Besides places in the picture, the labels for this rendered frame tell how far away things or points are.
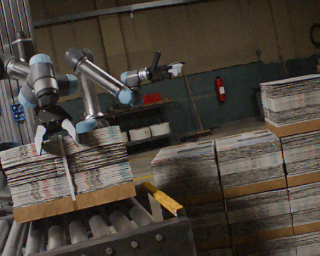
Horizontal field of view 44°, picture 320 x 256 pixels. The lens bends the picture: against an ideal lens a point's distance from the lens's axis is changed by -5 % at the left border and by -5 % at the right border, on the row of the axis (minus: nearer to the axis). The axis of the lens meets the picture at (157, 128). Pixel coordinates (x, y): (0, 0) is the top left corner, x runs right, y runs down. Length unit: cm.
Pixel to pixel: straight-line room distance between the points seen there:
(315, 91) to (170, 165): 72
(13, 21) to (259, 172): 145
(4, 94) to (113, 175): 104
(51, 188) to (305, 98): 113
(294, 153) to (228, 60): 745
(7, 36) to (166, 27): 683
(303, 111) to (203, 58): 724
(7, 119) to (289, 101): 138
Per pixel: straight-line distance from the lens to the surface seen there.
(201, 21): 911
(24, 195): 126
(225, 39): 925
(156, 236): 104
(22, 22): 228
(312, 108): 184
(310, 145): 186
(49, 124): 121
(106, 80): 214
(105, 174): 125
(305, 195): 189
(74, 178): 124
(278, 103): 180
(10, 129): 216
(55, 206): 125
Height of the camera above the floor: 114
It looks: 5 degrees down
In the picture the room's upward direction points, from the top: 11 degrees counter-clockwise
